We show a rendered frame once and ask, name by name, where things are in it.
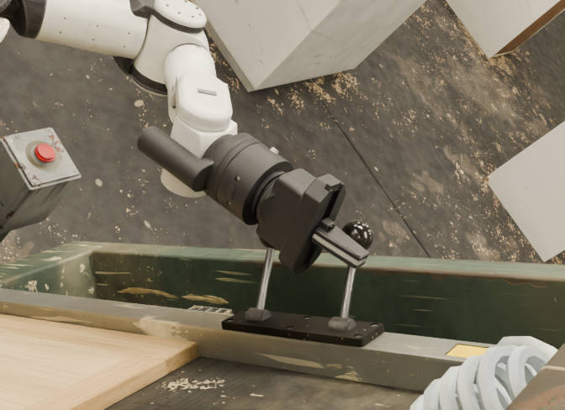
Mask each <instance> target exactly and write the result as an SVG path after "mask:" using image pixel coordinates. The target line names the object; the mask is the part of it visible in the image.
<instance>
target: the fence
mask: <svg viewBox="0 0 565 410"><path fill-rule="evenodd" d="M0 313H2V314H8V315H13V316H20V317H26V318H36V319H42V320H48V321H54V322H59V323H70V324H76V325H81V326H88V327H94V328H100V329H110V330H116V331H122V332H127V333H133V334H144V335H150V336H156V337H162V338H168V339H178V340H184V341H190V342H195V343H197V345H198V354H199V356H203V357H209V358H214V359H219V360H229V361H234V362H240V363H245V364H250V365H260V366H265V367H271V368H276V369H282V370H287V371H297V372H302V373H307V374H313V375H318V376H328V377H333V378H339V379H344V380H349V381H359V382H364V383H370V384H375V385H380V386H390V387H396V388H401V389H406V390H411V391H417V392H425V389H426V388H427V387H428V386H429V385H430V384H431V383H432V382H433V380H436V379H441V378H442V377H443V376H444V374H445V373H446V372H447V371H448V369H449V368H450V367H453V366H460V365H462V364H463V363H464V361H465V360H466V359H467V358H464V357H458V356H451V355H447V354H448V353H449V352H450V351H451V350H453V349H454V348H455V347H456V346H457V345H466V346H473V347H480V348H490V347H495V346H496V344H483V343H475V342H467V341H460V340H453V339H438V338H431V337H424V336H416V335H408V334H395V333H387V332H384V333H382V334H380V335H379V336H378V337H376V338H375V339H374V340H372V341H371V342H370V343H368V344H366V345H365V346H363V347H355V346H348V345H342V344H329V343H323V342H316V341H310V340H303V339H291V338H284V337H277V336H271V335H265V334H253V333H246V332H239V331H233V330H226V329H222V323H221V322H222V321H223V320H225V319H227V318H229V317H231V316H233V314H226V313H211V312H204V311H197V310H189V309H181V308H174V307H160V306H152V305H145V304H138V303H130V302H116V301H109V300H101V299H94V298H86V297H73V296H65V295H57V294H49V293H43V292H28V291H21V290H14V289H6V288H0Z"/></svg>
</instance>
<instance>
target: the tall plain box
mask: <svg viewBox="0 0 565 410"><path fill-rule="evenodd" d="M425 1H426V0H194V1H193V4H194V5H196V6H197V7H199V8H200V9H201V10H202V11H203V12H204V14H205V16H206V19H207V22H206V24H205V26H204V28H205V29H206V30H207V32H208V33H209V35H210V37H211V38H212V40H213V41H214V43H215V44H216V45H217V47H218V48H219V50H220V52H221V53H222V55H223V56H224V58H225V59H226V60H227V61H228V63H229V64H230V66H231V68H232V69H233V71H234V72H235V74H236V75H237V76H238V78H239V79H240V81H241V83H242V84H243V86H244V87H245V89H246V90H247V91H248V92H252V91H256V90H260V89H264V88H269V87H275V86H280V85H284V84H288V83H292V82H296V81H303V80H308V79H311V78H315V77H320V76H327V75H331V74H335V73H339V72H342V71H346V70H350V69H355V68H356V67H357V66H358V65H359V64H360V63H361V62H362V61H363V60H364V59H365V58H366V57H367V56H368V55H370V54H371V53H372V52H373V51H374V50H375V49H376V48H377V47H378V46H379V45H380V44H381V43H382V42H383V41H384V40H385V39H386V38H387V37H388V36H389V35H390V34H391V33H392V32H393V31H394V30H396V28H397V27H398V26H400V25H401V24H402V23H403V22H404V21H405V20H406V19H407V18H408V17H409V16H410V15H411V14H412V13H413V12H415V11H416V10H417V9H418V8H419V7H420V6H421V5H422V4H423V3H424V2H425Z"/></svg>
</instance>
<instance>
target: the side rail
mask: <svg viewBox="0 0 565 410"><path fill-rule="evenodd" d="M266 252H267V251H266V250H244V249H227V248H209V247H192V246H175V245H157V244H123V243H112V244H109V245H106V246H104V247H101V248H98V249H95V250H93V251H92V258H93V264H94V267H95V273H96V281H97V285H98V294H99V298H100V299H101V300H109V301H116V302H130V303H138V304H145V305H152V306H160V307H168V308H181V309H189V308H191V307H193V306H194V305H195V306H203V307H212V308H226V309H232V312H234V313H235V314H237V313H239V312H240V311H242V310H244V309H249V308H256V303H257V298H258V293H259V289H260V284H261V276H262V271H263V266H264V262H265V257H266ZM279 253H280V251H278V250H275V252H274V257H273V262H272V270H271V275H270V280H269V284H268V289H267V297H266V302H265V307H264V309H267V310H269V311H270V312H279V313H293V314H302V315H309V316H317V317H325V318H333V317H339V316H340V312H341V303H342V298H343V292H344V286H345V281H346V272H347V266H348V264H346V263H345V262H343V261H341V260H339V259H338V258H336V257H335V256H333V255H332V254H330V253H321V254H320V256H319V257H318V258H317V260H316V261H315V262H314V263H313V264H312V265H311V266H310V267H309V268H308V270H306V271H304V272H302V273H300V274H298V275H295V274H294V273H293V272H291V271H290V270H289V269H288V268H287V267H285V266H284V265H282V263H281V261H280V260H279V259H278V255H279ZM348 318H353V319H354V320H356V321H364V322H372V323H383V326H384V332H387V333H395V334H408V335H416V336H424V337H431V338H438V339H453V340H460V341H467V342H475V343H483V344H498V343H499V341H500V340H501V339H502V338H503V337H512V336H531V337H533V338H535V339H538V340H540V341H542V342H544V343H546V344H549V345H550V346H553V347H555V348H556V349H557V350H559V349H560V348H561V347H562V345H563V344H564V343H565V265H556V264H538V263H521V262H503V261H486V260H452V259H435V258H417V257H400V256H382V255H369V256H368V257H367V260H366V262H365V264H364V265H362V266H360V267H358V268H356V274H355V280H354V285H353V290H352V296H351V305H350V312H349V317H348Z"/></svg>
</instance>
